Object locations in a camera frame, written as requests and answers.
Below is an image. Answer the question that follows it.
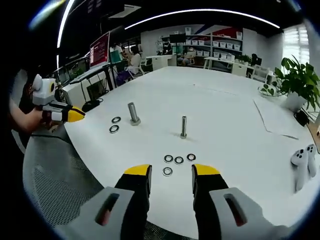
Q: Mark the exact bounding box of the grey mesh office chair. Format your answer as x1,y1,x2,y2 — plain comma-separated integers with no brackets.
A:
21,124,106,230

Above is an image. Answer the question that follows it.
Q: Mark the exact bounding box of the monitor with red screen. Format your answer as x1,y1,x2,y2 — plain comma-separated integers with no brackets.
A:
88,31,111,70

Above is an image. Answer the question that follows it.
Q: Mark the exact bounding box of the white game controller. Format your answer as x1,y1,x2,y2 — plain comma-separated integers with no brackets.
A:
290,148,310,193

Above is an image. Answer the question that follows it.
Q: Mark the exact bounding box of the person's left hand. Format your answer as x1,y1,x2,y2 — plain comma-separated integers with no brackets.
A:
28,109,60,132

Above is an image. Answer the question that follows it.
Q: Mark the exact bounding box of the large green potted plant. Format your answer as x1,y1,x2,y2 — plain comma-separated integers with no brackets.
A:
273,55,320,119

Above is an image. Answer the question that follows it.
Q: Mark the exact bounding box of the black screen on stand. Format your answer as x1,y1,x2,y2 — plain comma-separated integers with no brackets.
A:
169,33,187,55

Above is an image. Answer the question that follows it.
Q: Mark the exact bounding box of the white office chair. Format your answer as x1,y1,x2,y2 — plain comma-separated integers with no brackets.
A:
249,64,271,82

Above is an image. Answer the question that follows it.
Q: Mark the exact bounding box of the shelf with white bins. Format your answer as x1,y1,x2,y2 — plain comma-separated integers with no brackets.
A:
184,26,244,62

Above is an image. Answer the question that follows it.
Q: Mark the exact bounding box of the thin threaded stud bolt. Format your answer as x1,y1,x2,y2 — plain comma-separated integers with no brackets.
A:
180,115,188,140

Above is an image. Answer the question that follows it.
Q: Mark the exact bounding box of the black power adapter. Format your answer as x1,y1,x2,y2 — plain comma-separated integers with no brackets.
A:
293,109,311,127

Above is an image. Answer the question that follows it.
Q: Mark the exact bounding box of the small plant in glass bowl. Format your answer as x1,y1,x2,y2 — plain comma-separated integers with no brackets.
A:
258,83,285,98

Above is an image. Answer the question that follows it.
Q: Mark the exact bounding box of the curved ceiling light strip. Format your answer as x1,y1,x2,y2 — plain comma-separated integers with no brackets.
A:
124,8,281,30
56,0,76,49

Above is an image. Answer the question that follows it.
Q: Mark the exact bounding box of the white side desk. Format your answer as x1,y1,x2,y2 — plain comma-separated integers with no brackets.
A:
145,54,177,72

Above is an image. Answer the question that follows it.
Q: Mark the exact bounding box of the thick threaded stud bolt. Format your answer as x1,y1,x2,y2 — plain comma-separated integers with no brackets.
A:
127,101,142,127

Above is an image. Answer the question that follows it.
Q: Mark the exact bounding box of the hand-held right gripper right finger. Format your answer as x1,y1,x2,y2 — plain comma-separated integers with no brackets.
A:
191,163,296,240

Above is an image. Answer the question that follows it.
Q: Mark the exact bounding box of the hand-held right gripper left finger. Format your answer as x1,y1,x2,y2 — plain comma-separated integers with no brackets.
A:
57,164,153,240

